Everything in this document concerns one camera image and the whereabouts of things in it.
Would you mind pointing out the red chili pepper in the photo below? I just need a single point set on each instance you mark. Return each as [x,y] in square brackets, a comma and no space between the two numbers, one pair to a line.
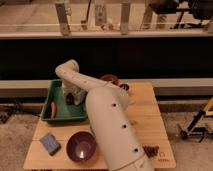
[53,110]

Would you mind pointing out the clear plastic bag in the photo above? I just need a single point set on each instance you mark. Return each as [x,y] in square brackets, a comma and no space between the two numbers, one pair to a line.
[80,97]

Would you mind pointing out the dark small can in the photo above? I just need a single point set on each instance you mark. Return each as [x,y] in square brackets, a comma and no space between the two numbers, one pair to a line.
[124,86]

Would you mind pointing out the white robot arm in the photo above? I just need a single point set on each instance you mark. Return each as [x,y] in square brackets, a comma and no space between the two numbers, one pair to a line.
[105,106]

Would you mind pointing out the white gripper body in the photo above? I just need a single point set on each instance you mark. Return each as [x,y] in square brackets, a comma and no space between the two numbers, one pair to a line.
[69,88]

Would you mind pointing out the green plastic tray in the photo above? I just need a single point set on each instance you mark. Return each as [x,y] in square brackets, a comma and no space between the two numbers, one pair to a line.
[65,112]

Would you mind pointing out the bunch of dark grapes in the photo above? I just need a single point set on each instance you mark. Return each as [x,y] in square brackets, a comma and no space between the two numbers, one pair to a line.
[151,151]

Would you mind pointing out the wooden folding table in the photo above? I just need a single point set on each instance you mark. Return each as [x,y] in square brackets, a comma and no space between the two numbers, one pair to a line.
[144,116]

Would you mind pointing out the purple bowl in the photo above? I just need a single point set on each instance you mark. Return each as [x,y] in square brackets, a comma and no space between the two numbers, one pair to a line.
[81,146]

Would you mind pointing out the red brown bowl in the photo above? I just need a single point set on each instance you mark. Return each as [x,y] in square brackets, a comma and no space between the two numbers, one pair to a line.
[110,78]

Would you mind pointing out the yellow black cart frame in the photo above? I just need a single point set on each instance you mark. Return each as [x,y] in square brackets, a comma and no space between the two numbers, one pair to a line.
[201,125]

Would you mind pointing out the blue sponge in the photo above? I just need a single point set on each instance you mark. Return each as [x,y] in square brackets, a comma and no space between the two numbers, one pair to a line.
[50,143]

